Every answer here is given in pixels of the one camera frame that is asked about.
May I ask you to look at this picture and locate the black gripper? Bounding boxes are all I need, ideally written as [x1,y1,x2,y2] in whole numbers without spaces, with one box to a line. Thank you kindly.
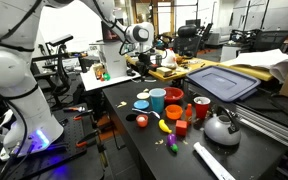
[135,51,152,78]

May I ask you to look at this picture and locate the cream round plate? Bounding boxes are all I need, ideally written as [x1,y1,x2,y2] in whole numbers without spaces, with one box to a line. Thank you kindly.
[136,92,151,100]

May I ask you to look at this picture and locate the red plastic cup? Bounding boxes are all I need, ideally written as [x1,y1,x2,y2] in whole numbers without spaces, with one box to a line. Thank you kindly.
[193,96,212,120]

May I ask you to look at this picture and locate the silver metal fork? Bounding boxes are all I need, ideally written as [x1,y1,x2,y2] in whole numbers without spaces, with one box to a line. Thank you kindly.
[130,77,157,84]
[131,107,161,120]

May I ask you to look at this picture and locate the blue plastic plate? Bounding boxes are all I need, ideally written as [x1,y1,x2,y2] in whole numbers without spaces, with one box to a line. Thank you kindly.
[133,99,151,111]

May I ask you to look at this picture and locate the silver wrench with orange handle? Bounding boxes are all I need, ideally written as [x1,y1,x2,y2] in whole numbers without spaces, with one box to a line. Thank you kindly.
[62,105,87,114]

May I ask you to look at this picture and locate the red toy cube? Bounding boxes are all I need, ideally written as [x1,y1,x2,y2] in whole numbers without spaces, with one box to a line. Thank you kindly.
[175,119,189,137]

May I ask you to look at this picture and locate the dark blue bin lid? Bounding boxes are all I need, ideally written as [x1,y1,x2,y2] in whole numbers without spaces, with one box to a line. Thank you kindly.
[185,65,262,103]

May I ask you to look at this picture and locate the black office chair with headrest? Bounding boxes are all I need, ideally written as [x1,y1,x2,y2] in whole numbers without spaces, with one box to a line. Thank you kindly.
[173,23,202,58]

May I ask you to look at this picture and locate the white side table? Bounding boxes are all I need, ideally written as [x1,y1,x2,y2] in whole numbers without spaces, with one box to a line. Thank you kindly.
[80,65,144,93]

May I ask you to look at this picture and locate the black round disc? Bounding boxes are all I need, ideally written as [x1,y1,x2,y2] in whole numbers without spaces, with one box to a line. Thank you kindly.
[125,113,139,122]

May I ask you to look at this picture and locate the black clamp with orange handle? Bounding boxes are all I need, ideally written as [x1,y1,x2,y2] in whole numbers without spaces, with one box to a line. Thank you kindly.
[72,110,94,122]
[75,129,101,150]

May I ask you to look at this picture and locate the small orange cup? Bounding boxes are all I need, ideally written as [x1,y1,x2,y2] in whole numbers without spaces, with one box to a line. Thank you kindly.
[135,114,149,129]

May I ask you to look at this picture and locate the white monitor stand box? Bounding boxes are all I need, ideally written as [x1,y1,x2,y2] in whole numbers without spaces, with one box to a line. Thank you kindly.
[101,41,129,80]

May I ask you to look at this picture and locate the purple toy eggplant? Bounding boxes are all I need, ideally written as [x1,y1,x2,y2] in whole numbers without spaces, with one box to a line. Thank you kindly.
[166,133,179,153]

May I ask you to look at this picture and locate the aluminium frame rail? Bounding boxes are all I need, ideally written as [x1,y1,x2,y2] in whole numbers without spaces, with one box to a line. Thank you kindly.
[183,80,288,155]

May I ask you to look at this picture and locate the stack of white papers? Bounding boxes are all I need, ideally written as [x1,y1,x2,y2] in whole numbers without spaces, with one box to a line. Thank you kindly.
[219,48,288,84]

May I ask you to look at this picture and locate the yellow wooden table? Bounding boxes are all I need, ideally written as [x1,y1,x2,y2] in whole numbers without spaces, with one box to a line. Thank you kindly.
[126,49,275,83]

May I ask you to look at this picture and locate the red plastic bowl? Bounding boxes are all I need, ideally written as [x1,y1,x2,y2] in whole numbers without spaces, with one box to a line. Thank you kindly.
[163,86,185,104]

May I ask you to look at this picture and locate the orange plastic bowl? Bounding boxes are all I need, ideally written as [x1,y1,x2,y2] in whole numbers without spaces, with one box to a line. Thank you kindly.
[165,104,184,121]

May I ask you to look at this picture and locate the black mesh office chair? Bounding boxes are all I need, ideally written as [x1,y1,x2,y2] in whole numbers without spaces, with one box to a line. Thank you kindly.
[249,29,288,53]

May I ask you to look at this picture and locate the grey kettle with black handle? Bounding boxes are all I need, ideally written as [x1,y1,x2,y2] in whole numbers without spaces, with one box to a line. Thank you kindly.
[203,105,242,147]

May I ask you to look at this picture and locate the orange toy bottle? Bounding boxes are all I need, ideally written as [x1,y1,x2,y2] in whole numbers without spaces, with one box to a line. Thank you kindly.
[184,103,194,126]

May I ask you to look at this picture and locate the light blue plastic cup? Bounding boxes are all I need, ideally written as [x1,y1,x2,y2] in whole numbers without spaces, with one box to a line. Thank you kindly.
[149,87,167,115]

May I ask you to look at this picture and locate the tan flat box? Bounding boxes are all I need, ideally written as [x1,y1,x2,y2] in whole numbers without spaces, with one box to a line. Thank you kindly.
[155,66,174,78]

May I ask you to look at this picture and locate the white flat bar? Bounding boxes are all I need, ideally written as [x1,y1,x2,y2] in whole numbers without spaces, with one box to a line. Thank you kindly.
[193,141,237,180]

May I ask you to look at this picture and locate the yellow toy banana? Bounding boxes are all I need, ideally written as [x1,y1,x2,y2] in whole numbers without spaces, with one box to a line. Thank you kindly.
[158,119,173,135]

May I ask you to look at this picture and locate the black armrest chair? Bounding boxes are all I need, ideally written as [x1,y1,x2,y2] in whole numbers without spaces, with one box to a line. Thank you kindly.
[28,34,75,98]

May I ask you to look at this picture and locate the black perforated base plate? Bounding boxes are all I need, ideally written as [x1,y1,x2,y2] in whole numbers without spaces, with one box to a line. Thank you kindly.
[0,103,106,180]

